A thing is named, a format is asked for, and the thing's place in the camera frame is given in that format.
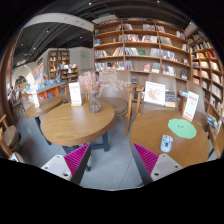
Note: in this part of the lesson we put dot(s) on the white sign stand centre table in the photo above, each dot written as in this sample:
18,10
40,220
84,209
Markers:
75,94

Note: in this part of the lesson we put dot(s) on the right side wooden bookshelf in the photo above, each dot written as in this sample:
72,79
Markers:
207,70

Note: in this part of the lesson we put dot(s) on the glass vase with pink flowers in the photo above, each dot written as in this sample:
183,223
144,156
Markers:
95,82

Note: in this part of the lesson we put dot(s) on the framed red picture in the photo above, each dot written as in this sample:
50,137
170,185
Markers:
154,93

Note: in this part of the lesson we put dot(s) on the green round mouse pad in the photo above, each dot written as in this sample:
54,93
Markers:
182,128

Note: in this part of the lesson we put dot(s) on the white sign stand table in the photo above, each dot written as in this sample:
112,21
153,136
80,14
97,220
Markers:
75,94
191,105

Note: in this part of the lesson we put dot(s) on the large wooden bookshelf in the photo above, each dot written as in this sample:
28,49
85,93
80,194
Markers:
142,46

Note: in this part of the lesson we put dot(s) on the small round wooden table left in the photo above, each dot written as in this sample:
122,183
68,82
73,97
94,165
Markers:
46,105

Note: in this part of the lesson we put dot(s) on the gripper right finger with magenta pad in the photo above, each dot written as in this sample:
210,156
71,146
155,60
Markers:
152,166

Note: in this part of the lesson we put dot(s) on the round wooden table centre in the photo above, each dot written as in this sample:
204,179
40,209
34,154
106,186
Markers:
71,126

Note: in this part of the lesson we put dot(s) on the small white sign left table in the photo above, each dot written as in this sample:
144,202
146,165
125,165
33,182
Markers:
36,100

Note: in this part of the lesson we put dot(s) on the round wooden table right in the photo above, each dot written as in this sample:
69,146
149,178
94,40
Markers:
188,141

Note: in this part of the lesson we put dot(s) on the white sign stand right table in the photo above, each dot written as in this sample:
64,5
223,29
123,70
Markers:
191,105

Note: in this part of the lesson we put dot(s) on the wooden chair with cushion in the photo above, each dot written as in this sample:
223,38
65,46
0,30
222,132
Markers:
120,100

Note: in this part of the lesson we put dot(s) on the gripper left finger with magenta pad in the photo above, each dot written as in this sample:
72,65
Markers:
70,167

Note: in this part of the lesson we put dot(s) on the wooden chair far left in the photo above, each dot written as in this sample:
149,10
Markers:
9,140

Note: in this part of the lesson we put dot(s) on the orange blue display counter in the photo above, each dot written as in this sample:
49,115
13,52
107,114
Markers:
54,90

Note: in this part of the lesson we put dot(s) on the distant wooden bookshelf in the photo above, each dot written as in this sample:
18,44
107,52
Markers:
55,59

